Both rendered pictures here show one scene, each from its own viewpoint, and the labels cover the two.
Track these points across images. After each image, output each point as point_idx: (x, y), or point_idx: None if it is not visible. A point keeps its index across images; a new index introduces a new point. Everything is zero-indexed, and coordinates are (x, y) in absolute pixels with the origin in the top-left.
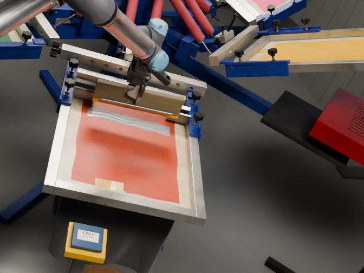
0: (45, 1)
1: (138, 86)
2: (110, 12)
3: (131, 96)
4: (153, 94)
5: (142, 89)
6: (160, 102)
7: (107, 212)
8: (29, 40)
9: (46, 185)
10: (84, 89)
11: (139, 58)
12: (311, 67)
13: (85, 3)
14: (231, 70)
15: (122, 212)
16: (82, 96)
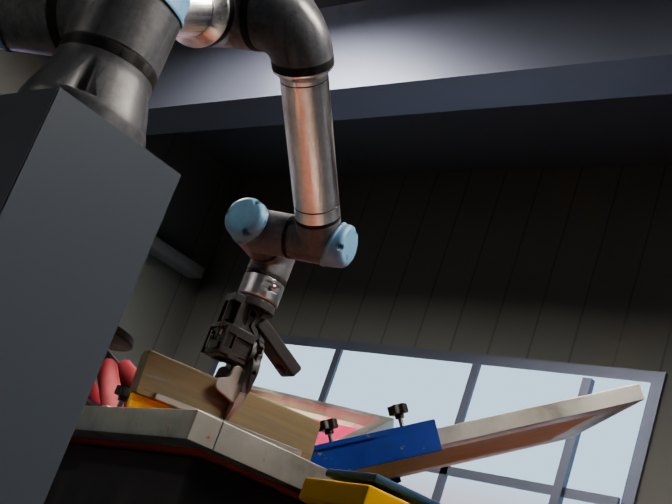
0: (208, 6)
1: (239, 367)
2: (332, 48)
3: (224, 392)
4: (263, 398)
5: (253, 369)
6: (275, 420)
7: None
8: None
9: (204, 415)
10: (87, 400)
11: (246, 299)
12: (483, 425)
13: (301, 8)
14: (319, 461)
15: None
16: None
